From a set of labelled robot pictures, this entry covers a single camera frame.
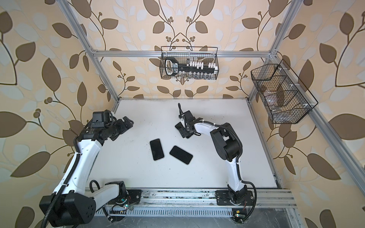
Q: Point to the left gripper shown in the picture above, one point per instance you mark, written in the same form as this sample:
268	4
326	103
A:
123	128

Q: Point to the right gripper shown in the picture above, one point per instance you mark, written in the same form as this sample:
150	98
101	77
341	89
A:
183	132

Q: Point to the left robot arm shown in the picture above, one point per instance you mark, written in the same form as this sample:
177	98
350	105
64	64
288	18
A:
69	205

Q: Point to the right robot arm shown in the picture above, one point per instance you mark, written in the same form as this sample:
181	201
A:
229	148

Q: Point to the black phone middle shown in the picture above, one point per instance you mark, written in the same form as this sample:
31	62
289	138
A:
181	155

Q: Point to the black phone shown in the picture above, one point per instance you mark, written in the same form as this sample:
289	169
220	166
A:
181	155
157	150

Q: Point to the black phone left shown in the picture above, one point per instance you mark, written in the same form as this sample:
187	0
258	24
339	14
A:
157	150

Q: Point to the black tool in basket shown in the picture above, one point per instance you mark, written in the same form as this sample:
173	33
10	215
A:
174	67

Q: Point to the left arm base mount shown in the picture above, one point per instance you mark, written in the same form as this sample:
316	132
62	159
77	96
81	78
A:
116	209

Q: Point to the back wall wire basket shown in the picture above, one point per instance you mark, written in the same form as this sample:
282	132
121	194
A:
204	53

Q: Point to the wall wire basket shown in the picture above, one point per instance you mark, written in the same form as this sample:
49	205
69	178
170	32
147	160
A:
204	53
286	98

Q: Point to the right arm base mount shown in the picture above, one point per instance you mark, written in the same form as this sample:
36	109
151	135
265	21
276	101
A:
244	198

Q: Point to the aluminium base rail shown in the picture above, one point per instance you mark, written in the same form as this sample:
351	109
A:
209	198

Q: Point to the right wall wire basket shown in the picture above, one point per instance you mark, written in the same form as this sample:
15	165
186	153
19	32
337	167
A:
286	98

